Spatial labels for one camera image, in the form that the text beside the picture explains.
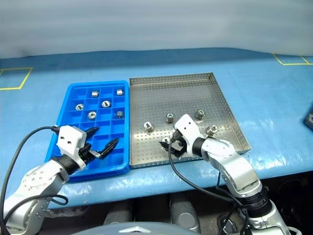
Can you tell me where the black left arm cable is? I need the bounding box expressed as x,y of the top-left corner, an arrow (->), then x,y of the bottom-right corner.
0,125 -> 69,221

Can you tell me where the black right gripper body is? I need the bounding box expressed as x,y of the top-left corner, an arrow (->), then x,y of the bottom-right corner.
171,136 -> 189,158

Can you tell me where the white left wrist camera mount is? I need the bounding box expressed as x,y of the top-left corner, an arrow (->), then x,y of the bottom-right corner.
56,125 -> 88,170

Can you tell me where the yellow tape floor marking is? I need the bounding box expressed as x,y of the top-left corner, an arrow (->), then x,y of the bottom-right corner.
0,67 -> 34,91

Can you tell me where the grey robot torso with emblem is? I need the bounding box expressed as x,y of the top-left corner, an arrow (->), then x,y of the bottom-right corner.
70,221 -> 187,235

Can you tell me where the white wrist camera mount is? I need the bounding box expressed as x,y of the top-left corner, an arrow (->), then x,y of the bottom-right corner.
56,125 -> 88,170
173,114 -> 206,157

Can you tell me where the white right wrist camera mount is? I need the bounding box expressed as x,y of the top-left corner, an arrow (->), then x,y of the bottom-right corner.
173,114 -> 206,157

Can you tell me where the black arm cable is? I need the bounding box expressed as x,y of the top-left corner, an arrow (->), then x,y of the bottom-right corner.
0,125 -> 69,221
168,129 -> 269,235

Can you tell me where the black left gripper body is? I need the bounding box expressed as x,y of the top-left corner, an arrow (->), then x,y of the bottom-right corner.
78,143 -> 104,164

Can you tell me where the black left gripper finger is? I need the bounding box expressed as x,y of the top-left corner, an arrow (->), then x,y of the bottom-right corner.
85,126 -> 100,141
98,138 -> 120,158

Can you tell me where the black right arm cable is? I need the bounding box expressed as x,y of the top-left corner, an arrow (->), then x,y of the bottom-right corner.
168,129 -> 269,235

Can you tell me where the perforated metal tray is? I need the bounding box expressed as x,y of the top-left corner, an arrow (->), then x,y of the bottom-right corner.
129,71 -> 252,170

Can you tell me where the dark grey rounded cylinder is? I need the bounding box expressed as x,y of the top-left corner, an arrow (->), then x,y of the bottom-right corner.
103,200 -> 134,225
169,193 -> 201,233

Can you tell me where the blue compartment tray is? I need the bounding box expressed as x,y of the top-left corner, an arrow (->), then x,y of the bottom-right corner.
44,80 -> 131,183

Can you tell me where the dark grey block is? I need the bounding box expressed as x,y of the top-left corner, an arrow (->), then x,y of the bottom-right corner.
304,103 -> 313,131

